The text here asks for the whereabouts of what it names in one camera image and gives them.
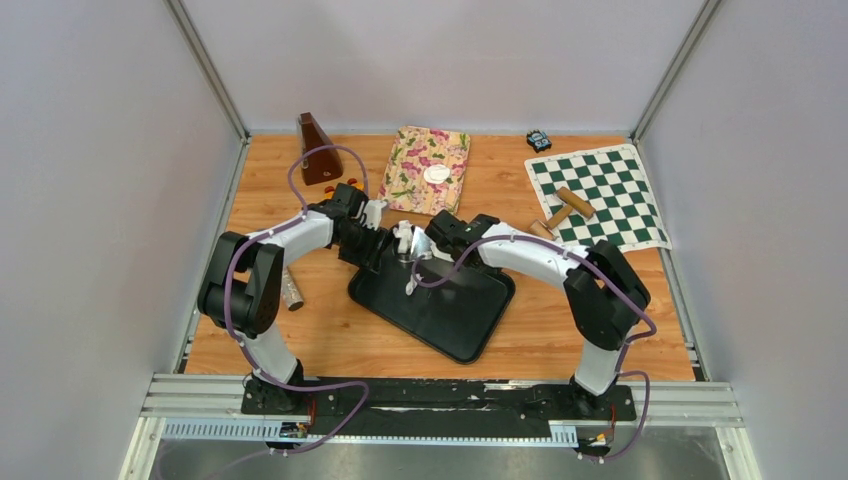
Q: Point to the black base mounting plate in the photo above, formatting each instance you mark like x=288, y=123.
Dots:
x=437, y=408

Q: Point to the orange toy car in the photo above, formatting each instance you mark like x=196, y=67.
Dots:
x=353, y=182

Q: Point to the round cut dough wrapper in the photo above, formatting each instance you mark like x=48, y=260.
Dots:
x=410, y=287

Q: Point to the black baking tray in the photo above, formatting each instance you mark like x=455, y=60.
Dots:
x=457, y=318

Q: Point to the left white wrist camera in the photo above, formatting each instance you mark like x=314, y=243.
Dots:
x=373, y=212

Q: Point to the brown wooden metronome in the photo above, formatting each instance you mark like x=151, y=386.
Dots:
x=322, y=163

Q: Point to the floral rectangular tray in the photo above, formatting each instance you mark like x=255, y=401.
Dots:
x=413, y=150

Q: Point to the wooden handled metal scraper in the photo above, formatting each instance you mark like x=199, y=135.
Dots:
x=420, y=246

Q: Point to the wooden pastry roller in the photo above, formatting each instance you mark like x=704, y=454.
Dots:
x=570, y=202

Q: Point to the small blue black toy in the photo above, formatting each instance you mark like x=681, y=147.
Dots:
x=538, y=141

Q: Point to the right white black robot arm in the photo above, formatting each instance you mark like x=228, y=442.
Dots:
x=607, y=299

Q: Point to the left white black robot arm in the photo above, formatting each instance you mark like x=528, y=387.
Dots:
x=241, y=287

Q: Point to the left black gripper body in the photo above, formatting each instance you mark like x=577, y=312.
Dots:
x=362, y=245

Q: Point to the aluminium frame rail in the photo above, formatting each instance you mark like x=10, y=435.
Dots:
x=208, y=407

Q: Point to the silver glitter tube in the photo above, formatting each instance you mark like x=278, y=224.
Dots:
x=290, y=293

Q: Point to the green white chess mat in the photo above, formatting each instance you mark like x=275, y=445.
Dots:
x=613, y=181

